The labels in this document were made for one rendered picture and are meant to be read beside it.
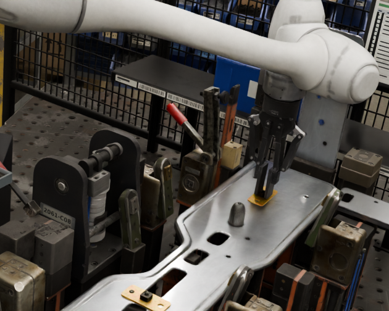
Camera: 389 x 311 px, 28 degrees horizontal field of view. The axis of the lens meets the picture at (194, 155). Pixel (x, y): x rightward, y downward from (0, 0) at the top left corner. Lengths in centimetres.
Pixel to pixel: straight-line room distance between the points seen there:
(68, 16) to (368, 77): 53
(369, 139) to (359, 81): 71
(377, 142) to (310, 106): 26
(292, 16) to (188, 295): 56
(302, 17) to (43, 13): 51
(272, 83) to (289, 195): 31
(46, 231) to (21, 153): 110
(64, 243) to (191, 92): 90
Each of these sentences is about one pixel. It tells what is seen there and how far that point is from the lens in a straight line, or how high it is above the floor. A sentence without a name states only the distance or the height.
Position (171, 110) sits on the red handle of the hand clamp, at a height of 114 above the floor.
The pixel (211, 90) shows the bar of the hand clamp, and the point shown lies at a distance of 169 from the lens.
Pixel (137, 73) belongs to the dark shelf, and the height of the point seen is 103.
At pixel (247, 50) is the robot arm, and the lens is 135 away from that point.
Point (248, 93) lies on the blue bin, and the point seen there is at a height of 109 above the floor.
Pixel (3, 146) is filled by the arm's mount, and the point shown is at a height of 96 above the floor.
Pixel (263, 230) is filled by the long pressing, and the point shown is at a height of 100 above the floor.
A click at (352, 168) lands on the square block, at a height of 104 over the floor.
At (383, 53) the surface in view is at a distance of 210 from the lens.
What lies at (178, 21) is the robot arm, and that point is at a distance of 136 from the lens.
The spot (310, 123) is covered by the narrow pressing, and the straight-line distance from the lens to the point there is 191.
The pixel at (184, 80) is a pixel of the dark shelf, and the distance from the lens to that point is 224.
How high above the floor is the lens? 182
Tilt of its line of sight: 26 degrees down
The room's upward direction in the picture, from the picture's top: 9 degrees clockwise
